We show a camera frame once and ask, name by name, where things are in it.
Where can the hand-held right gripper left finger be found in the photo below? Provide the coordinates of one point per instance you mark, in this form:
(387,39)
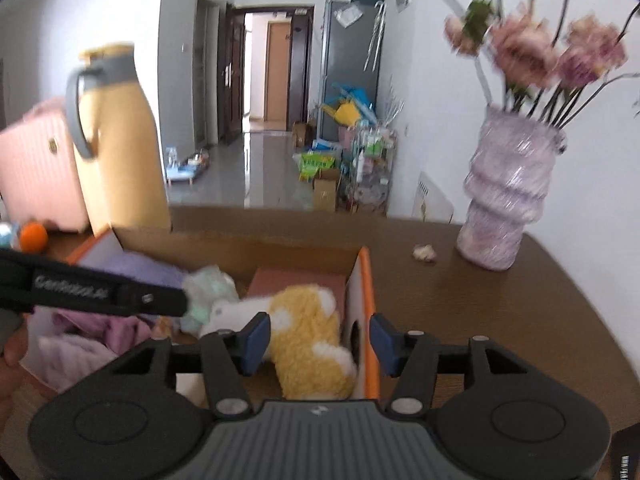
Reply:
(257,342)

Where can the crumpled tissue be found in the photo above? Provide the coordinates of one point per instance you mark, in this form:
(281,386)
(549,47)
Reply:
(424,253)

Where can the dark wooden door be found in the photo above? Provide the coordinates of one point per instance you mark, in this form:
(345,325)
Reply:
(232,75)

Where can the yellow bag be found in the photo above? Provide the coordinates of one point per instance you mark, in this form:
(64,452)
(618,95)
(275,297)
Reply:
(342,114)

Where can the purple cloth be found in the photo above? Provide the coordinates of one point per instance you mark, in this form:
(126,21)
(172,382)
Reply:
(115,330)

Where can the black flat device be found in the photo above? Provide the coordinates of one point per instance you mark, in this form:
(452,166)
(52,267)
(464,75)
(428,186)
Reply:
(627,455)

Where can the orange-edged cardboard box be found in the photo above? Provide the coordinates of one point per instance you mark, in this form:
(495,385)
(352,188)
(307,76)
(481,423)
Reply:
(285,256)

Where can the green white plush toy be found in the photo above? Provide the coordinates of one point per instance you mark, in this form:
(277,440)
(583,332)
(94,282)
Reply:
(210,290)

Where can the blue pet bowl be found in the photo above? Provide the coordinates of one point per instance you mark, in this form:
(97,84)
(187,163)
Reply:
(187,170)

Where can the grey refrigerator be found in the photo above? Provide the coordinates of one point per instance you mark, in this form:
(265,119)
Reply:
(345,60)

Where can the small cardboard box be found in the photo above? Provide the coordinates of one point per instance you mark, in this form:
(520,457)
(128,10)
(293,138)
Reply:
(301,135)

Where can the green bag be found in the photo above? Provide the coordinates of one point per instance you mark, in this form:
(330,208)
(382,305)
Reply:
(316,166)

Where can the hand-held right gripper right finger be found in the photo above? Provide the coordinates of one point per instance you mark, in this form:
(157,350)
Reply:
(381,342)

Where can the white board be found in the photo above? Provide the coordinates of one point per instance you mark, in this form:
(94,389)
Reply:
(435,200)

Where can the pink suitcase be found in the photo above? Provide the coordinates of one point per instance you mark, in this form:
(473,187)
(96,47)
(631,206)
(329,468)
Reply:
(35,175)

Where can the person's left hand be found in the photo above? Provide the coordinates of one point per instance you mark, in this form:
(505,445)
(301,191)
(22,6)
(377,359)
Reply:
(7,360)

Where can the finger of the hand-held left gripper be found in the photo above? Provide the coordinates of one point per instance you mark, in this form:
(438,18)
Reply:
(150,299)

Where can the yellow white plush toy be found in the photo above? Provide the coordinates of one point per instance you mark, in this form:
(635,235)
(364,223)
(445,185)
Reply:
(300,330)

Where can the orange fruit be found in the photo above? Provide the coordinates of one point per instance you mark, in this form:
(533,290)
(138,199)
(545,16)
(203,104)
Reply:
(34,237)

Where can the purple ribbed vase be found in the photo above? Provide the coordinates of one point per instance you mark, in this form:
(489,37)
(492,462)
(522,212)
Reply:
(505,200)

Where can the folded purple towel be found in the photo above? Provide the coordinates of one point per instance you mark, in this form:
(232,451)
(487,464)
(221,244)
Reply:
(130,267)

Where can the pink artificial flowers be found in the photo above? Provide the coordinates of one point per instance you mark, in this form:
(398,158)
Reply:
(525,50)

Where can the light wooden door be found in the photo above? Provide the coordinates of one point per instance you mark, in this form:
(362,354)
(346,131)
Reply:
(276,70)

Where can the blue bag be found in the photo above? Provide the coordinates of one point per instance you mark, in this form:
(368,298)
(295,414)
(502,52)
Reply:
(357,96)

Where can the yellow thermos jug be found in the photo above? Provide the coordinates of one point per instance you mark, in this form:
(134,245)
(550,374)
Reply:
(125,160)

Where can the pink fluffy cloth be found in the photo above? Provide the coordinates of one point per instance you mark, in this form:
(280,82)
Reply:
(75,360)

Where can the blue white packet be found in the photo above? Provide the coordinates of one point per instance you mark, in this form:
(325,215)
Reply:
(7,235)

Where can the open cardboard box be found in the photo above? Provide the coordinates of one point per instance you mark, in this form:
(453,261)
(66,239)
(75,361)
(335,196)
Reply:
(325,192)

